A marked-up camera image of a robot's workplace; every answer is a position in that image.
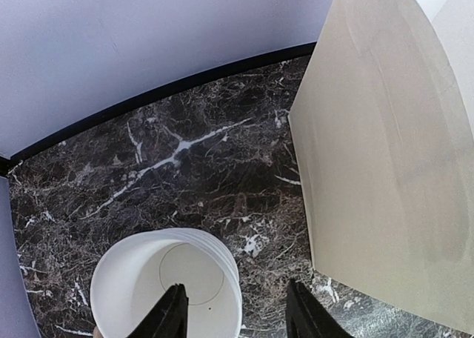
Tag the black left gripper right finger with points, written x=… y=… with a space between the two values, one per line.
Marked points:
x=306 y=317

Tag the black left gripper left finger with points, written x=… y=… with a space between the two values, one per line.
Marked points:
x=168 y=317

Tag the stack of white paper cups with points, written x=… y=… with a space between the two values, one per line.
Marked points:
x=135 y=273

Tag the cream paper bag with handles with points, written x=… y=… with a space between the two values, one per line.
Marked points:
x=382 y=126

